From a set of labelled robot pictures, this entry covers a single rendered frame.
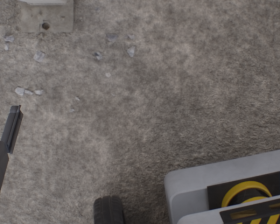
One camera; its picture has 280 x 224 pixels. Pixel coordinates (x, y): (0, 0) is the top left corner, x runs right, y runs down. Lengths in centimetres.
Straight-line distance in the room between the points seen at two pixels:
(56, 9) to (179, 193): 37
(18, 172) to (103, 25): 33
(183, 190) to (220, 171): 8
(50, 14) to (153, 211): 44
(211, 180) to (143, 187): 17
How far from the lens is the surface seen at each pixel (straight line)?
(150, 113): 86
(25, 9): 81
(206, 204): 81
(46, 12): 80
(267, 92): 90
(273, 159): 86
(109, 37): 81
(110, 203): 83
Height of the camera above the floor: 80
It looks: 69 degrees down
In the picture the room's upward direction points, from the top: 166 degrees clockwise
